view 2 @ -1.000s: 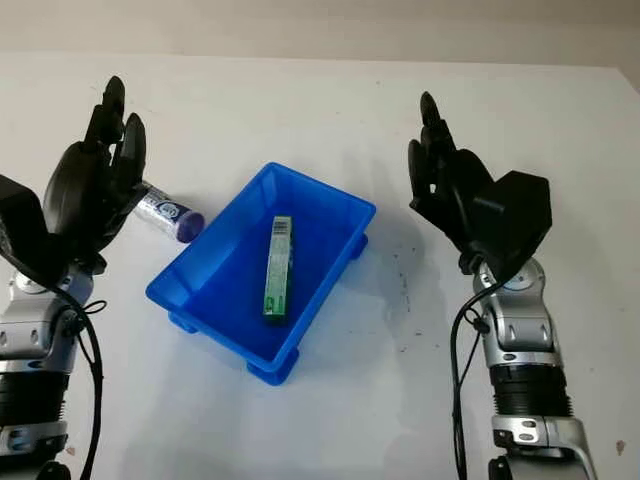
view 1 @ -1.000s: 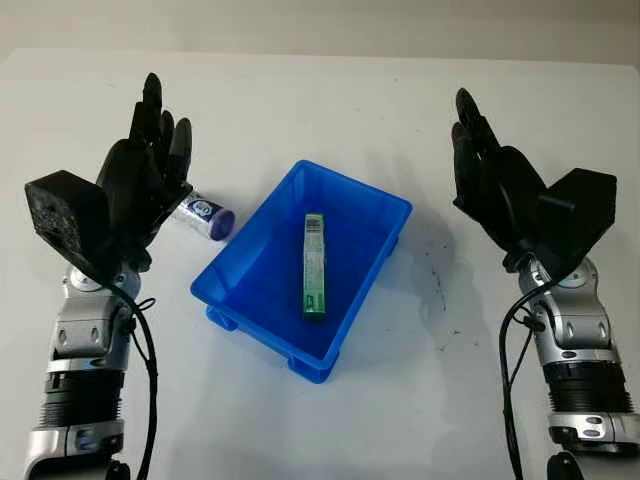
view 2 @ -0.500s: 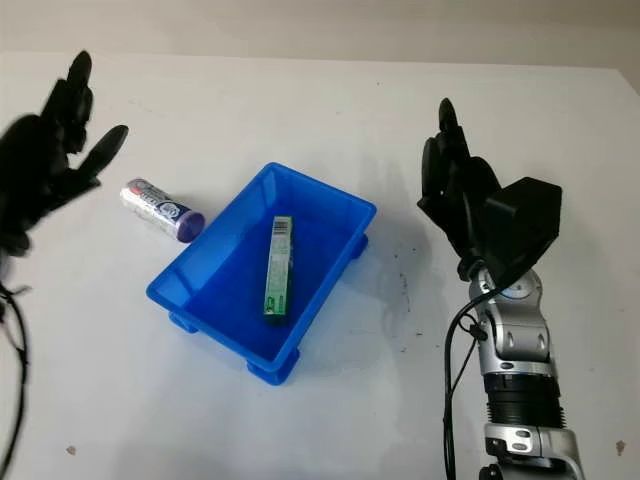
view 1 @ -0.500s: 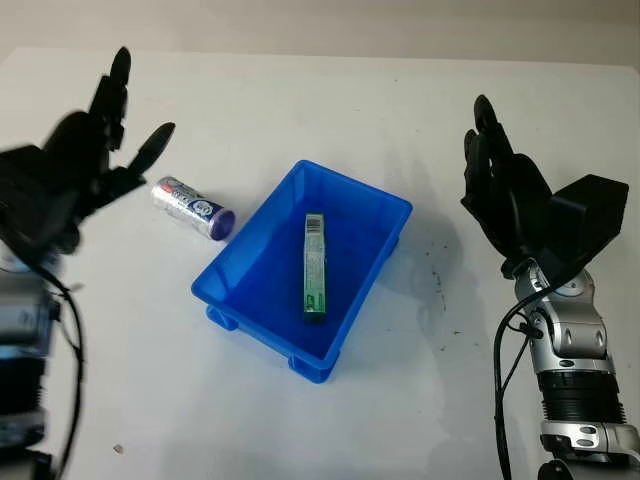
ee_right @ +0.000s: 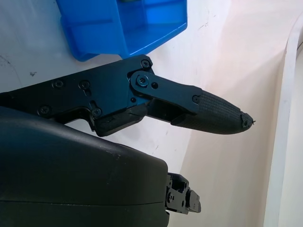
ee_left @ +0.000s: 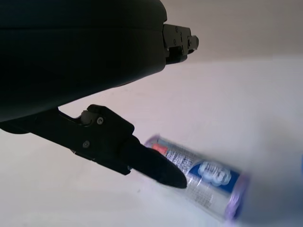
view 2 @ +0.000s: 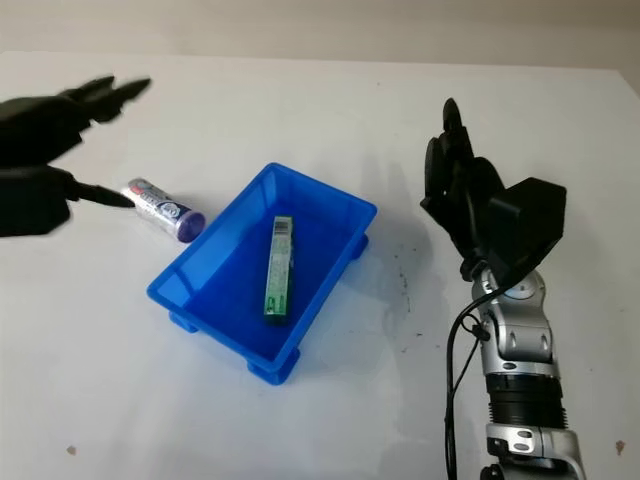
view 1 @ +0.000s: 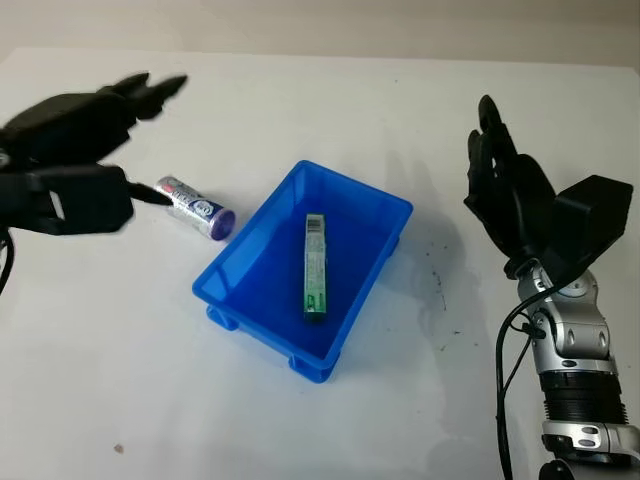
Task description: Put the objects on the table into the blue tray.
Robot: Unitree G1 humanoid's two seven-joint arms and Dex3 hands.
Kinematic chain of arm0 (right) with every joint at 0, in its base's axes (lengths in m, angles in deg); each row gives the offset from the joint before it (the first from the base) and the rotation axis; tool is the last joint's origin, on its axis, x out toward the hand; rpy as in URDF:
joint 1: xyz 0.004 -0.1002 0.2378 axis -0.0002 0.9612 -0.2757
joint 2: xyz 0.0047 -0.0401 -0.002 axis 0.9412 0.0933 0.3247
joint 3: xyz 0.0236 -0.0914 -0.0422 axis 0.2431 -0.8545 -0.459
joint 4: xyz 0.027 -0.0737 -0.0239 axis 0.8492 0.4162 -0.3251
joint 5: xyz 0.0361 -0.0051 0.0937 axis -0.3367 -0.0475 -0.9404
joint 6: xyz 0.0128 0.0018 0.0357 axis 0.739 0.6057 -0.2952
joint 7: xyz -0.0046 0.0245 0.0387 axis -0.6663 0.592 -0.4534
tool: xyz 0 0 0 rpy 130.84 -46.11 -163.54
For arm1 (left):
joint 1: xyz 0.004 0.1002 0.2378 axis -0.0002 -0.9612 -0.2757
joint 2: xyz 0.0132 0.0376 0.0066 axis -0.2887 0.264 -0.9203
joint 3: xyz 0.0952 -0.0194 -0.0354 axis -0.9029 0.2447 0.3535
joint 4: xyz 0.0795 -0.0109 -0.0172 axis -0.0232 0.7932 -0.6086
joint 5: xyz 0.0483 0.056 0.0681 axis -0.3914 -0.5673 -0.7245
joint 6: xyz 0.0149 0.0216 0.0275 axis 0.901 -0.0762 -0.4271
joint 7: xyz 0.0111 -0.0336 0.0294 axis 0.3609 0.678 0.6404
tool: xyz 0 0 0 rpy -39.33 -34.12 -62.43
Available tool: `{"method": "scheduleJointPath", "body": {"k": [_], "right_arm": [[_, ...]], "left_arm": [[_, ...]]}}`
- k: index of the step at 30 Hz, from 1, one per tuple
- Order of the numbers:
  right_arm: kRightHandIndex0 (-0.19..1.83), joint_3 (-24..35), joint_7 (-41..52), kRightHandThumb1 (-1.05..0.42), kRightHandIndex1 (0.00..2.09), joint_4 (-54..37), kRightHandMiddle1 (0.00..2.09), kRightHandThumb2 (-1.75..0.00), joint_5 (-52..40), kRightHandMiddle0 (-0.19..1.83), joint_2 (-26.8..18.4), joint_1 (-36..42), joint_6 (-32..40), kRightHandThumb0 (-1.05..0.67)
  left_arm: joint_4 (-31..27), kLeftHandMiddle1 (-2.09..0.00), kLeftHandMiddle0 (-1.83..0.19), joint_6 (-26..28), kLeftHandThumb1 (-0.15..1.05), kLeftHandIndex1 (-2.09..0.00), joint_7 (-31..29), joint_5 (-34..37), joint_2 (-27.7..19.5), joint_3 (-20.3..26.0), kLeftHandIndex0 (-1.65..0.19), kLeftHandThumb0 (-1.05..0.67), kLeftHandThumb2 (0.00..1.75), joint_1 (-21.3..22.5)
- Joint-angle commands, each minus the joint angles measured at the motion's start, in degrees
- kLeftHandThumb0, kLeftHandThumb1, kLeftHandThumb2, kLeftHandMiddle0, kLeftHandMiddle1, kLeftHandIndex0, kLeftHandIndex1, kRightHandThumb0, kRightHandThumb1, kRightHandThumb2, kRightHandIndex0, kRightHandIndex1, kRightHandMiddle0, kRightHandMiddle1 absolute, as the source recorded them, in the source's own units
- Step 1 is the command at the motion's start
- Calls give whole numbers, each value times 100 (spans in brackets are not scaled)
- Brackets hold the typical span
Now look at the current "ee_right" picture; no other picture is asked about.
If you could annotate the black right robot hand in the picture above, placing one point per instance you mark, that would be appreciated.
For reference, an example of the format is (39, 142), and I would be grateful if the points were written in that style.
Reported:
(71, 170)

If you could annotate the blue plastic tray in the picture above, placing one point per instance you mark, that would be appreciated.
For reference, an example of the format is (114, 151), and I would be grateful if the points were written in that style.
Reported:
(142, 26)

